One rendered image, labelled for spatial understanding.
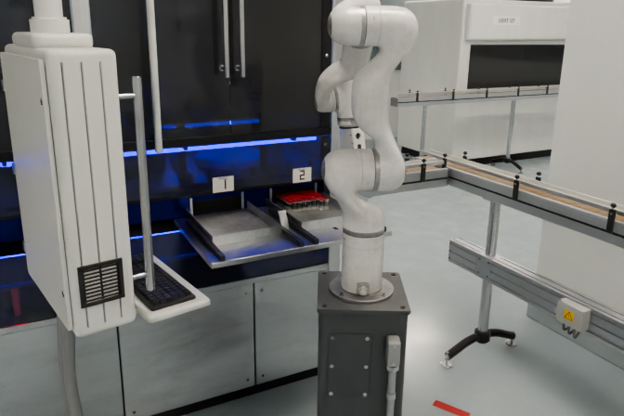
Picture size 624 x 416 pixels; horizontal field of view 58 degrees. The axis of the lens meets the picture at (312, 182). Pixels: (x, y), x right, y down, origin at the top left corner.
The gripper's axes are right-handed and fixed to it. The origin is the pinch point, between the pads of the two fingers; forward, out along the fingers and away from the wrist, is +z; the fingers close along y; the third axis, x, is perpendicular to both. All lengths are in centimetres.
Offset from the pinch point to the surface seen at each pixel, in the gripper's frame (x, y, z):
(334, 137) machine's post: -17.5, 42.5, -4.3
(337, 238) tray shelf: 4.2, 6.7, 25.2
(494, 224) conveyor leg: -93, 28, 47
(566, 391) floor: -104, -6, 122
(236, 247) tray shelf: 39.7, 14.0, 22.3
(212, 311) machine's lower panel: 42, 47, 59
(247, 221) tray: 27, 37, 21
